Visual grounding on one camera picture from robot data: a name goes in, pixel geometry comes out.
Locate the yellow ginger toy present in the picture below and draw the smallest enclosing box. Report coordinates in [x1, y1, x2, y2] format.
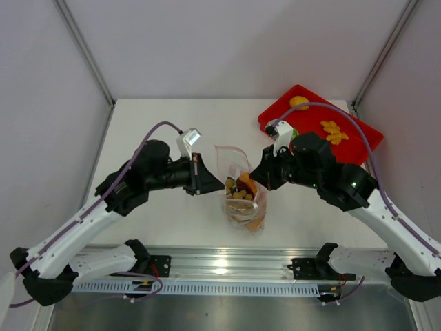
[320, 121, 349, 146]

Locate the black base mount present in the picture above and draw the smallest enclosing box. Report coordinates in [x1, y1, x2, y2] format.
[112, 239, 172, 278]
[287, 243, 356, 281]

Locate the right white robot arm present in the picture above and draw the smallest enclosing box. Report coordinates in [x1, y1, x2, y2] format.
[250, 133, 440, 302]

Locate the right corner aluminium post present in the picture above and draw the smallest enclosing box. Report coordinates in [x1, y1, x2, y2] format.
[351, 0, 423, 114]

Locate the red brown meat slice toy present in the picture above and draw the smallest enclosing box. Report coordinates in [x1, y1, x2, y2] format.
[236, 172, 258, 197]

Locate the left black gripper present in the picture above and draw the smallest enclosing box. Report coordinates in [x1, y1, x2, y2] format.
[147, 152, 225, 195]

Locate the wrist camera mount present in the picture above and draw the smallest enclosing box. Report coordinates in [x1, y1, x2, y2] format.
[176, 128, 201, 158]
[265, 119, 294, 157]

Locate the left corner aluminium post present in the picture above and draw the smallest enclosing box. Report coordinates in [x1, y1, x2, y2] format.
[53, 0, 116, 109]

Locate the green vegetable toy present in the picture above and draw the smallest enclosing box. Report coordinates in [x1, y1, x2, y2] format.
[291, 128, 300, 140]

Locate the white slotted cable duct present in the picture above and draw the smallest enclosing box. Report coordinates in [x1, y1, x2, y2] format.
[73, 279, 320, 298]

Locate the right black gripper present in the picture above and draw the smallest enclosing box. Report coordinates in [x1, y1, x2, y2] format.
[250, 141, 321, 190]

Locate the red plastic tray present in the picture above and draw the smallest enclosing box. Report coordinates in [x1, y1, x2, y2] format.
[257, 85, 368, 165]

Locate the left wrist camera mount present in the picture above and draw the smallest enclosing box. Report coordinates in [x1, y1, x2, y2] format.
[176, 128, 201, 158]

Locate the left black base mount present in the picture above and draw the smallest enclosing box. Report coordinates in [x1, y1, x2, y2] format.
[112, 239, 172, 278]

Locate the yellow potato toy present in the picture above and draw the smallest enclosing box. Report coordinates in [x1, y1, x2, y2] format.
[289, 96, 309, 111]

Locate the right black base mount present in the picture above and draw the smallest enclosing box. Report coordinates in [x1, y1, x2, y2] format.
[287, 243, 356, 281]

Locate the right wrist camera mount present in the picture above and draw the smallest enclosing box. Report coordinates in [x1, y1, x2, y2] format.
[265, 119, 294, 157]

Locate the brown longan bunch toy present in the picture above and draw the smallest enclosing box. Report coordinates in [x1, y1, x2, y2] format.
[223, 176, 256, 221]

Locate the corner aluminium post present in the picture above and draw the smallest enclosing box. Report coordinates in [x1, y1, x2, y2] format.
[351, 0, 423, 114]
[53, 0, 116, 109]

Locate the aluminium frame rail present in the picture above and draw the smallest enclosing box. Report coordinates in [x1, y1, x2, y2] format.
[74, 246, 397, 283]

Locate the clear pink zip top bag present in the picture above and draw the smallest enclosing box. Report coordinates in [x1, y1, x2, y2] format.
[215, 146, 267, 232]

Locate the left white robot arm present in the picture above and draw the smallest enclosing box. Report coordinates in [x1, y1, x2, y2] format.
[10, 140, 224, 306]

